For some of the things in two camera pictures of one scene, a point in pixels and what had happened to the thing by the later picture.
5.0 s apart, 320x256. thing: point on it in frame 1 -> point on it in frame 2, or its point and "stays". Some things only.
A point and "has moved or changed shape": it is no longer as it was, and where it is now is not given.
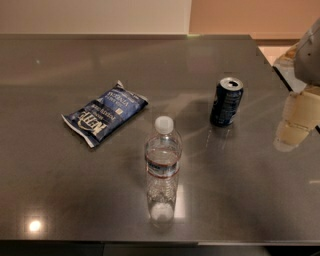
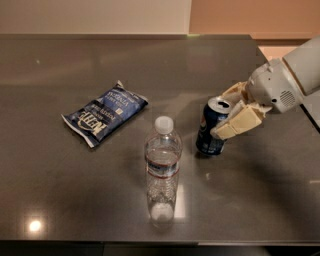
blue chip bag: (93, 119) stays
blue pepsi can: (227, 99) has moved or changed shape
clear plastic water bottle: (162, 150) stays
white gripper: (308, 61) -> (271, 84)
